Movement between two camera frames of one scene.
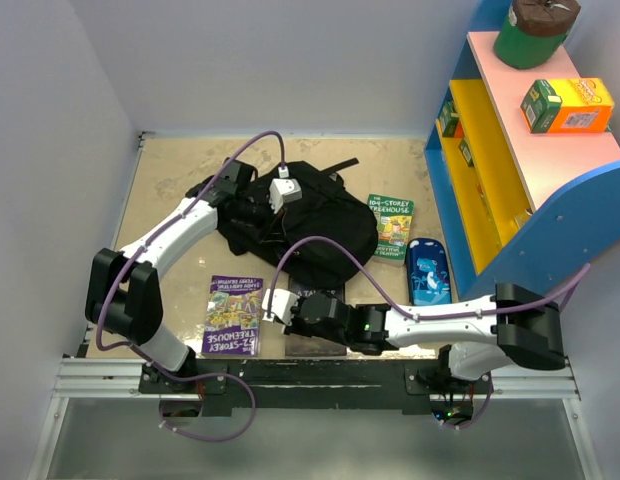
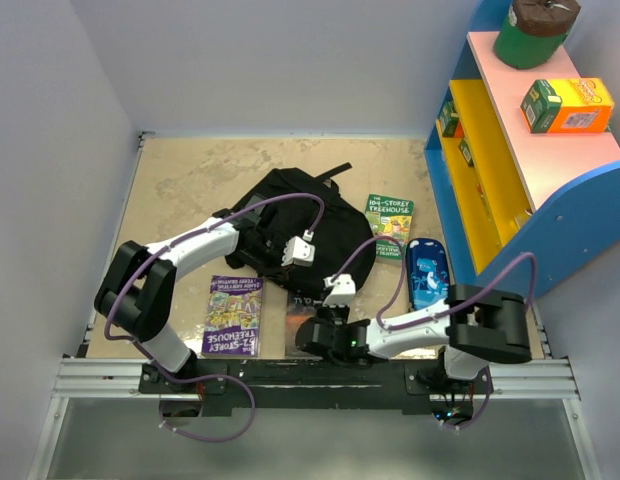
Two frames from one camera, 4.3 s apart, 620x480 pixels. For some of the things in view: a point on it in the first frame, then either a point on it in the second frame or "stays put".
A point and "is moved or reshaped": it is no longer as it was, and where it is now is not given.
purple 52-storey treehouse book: (232, 322) stays put
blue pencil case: (429, 271) stays put
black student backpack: (318, 229) is moved or reshaped
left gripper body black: (256, 214) -> (268, 254)
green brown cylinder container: (533, 29) stays put
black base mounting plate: (312, 384) stays put
